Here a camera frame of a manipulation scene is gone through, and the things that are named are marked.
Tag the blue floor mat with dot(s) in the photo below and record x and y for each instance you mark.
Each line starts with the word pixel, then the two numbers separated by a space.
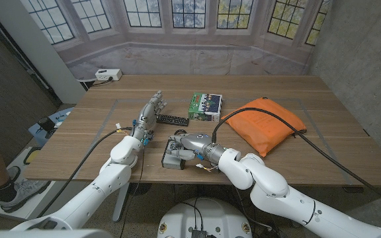
pixel 63 115

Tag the black TV remote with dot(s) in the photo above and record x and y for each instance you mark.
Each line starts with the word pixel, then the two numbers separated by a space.
pixel 175 120

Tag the green printed cardboard box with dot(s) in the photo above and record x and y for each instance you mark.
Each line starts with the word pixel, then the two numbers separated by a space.
pixel 207 105

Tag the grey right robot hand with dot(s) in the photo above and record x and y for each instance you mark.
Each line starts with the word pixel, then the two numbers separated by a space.
pixel 195 143

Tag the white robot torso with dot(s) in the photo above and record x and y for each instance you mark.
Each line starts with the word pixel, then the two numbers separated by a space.
pixel 207 215

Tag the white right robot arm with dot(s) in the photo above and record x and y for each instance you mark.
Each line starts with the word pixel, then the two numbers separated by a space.
pixel 276 191

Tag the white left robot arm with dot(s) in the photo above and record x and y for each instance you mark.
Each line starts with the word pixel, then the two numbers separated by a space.
pixel 111 178

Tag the grey combination lock box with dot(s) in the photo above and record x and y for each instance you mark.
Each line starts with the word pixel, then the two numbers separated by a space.
pixel 172 162

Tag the orange fabric cushion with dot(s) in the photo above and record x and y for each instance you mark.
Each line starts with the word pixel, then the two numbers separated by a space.
pixel 263 129

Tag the white power strip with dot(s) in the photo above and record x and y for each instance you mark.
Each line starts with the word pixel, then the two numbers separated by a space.
pixel 108 74

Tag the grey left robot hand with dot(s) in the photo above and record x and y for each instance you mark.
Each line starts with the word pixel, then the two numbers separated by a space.
pixel 147 117

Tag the black round floor device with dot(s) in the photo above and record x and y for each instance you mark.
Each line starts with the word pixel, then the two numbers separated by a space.
pixel 46 124

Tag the white table leg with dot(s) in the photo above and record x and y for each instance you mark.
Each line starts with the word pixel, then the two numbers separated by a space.
pixel 120 205

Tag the printed window backdrop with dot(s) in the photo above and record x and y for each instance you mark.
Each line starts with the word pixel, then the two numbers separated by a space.
pixel 190 56

